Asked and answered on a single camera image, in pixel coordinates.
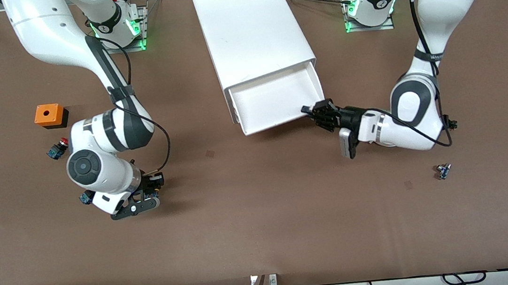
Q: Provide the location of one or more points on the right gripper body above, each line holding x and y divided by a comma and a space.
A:
149, 185

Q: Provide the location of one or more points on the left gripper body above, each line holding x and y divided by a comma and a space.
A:
349, 116

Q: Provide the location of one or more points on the yellow push button switch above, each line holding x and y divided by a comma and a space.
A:
159, 182

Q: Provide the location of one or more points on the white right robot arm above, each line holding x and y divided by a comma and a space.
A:
96, 166

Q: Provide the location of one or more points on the brown tape patch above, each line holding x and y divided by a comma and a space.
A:
210, 153

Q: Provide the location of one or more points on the small black electronic component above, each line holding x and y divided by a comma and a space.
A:
452, 125

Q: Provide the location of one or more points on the small blue potentiometer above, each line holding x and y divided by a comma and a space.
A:
443, 171

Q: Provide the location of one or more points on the green push button switch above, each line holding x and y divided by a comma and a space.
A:
86, 198

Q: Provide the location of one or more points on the red push button switch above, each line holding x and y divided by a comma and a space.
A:
54, 151

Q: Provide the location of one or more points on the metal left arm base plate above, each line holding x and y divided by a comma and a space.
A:
369, 29

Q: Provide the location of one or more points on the orange button enclosure box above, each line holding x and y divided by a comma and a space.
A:
48, 114

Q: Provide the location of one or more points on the small white table bracket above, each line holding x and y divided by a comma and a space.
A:
253, 282
272, 280

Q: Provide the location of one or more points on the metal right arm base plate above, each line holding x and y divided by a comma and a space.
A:
143, 31

